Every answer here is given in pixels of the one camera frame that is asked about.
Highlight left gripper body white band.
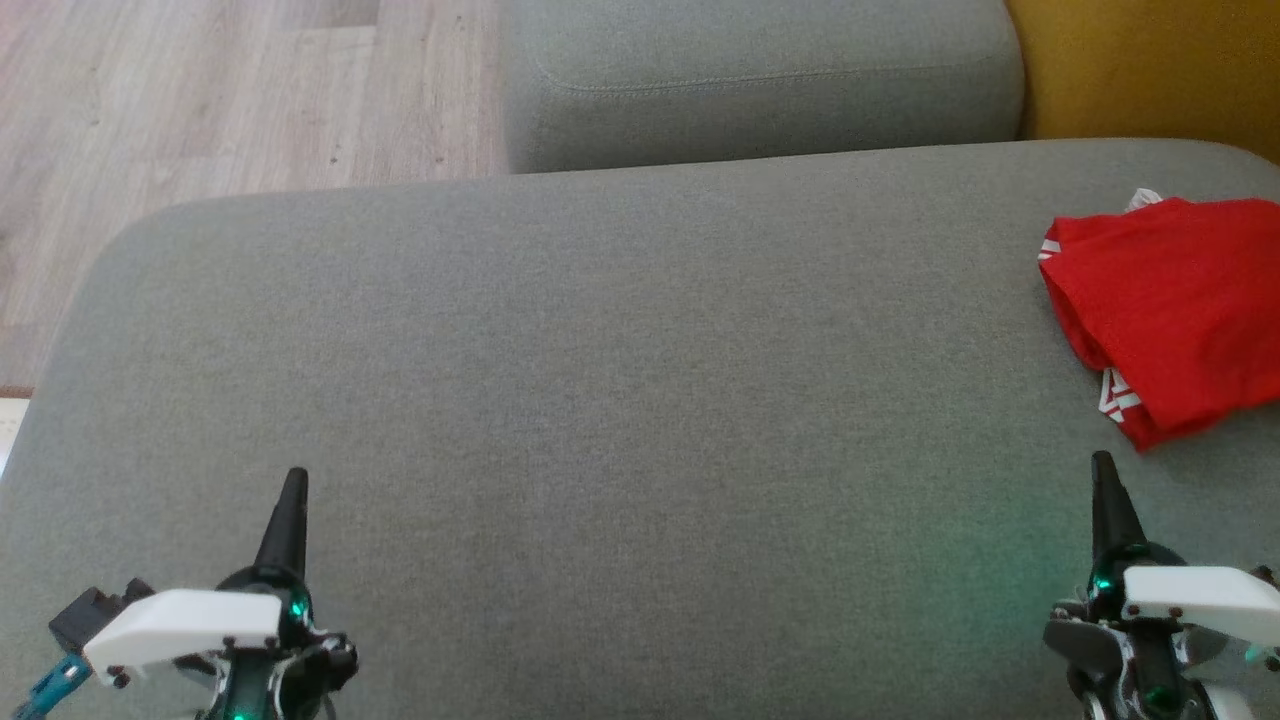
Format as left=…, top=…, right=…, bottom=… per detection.
left=83, top=565, right=359, bottom=720

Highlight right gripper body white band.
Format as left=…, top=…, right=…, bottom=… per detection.
left=1043, top=540, right=1280, bottom=720

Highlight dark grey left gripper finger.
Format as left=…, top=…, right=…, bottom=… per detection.
left=255, top=467, right=309, bottom=591

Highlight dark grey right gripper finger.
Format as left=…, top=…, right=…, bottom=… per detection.
left=1090, top=451, right=1148, bottom=579

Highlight red mesh jersey white stripes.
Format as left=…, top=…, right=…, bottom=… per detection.
left=1037, top=188, right=1280, bottom=453

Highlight white rug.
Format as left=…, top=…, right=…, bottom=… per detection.
left=0, top=388, right=36, bottom=481

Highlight large grey fabric ottoman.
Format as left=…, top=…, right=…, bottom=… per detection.
left=0, top=138, right=1280, bottom=720

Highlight grey sofa seat cushion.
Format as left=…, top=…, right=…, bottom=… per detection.
left=500, top=0, right=1026, bottom=176

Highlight blue left camera cable connector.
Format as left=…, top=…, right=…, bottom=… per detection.
left=12, top=652, right=93, bottom=720

